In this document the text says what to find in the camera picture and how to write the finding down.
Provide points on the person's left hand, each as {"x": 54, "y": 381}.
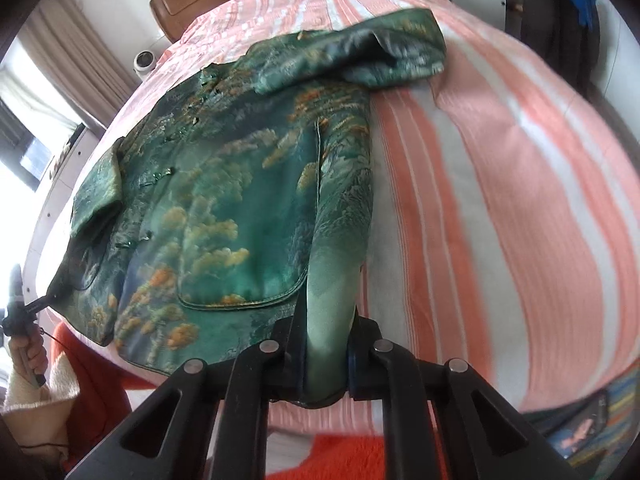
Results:
{"x": 29, "y": 357}

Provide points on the pink striped bed cover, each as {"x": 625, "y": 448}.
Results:
{"x": 505, "y": 219}

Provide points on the white window cabinet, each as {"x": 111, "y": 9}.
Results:
{"x": 53, "y": 193}

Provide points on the orange fuzzy sleeve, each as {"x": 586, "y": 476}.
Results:
{"x": 102, "y": 403}

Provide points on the green patterned silk jacket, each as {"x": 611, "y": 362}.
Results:
{"x": 246, "y": 188}

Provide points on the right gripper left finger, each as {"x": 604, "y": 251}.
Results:
{"x": 207, "y": 420}

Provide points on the beige curtain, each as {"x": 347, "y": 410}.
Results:
{"x": 70, "y": 53}

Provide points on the colourful patterned box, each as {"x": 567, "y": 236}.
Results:
{"x": 594, "y": 434}

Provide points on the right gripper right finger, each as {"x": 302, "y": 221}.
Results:
{"x": 444, "y": 421}

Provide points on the dark jacket on chair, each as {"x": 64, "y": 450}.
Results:
{"x": 551, "y": 29}

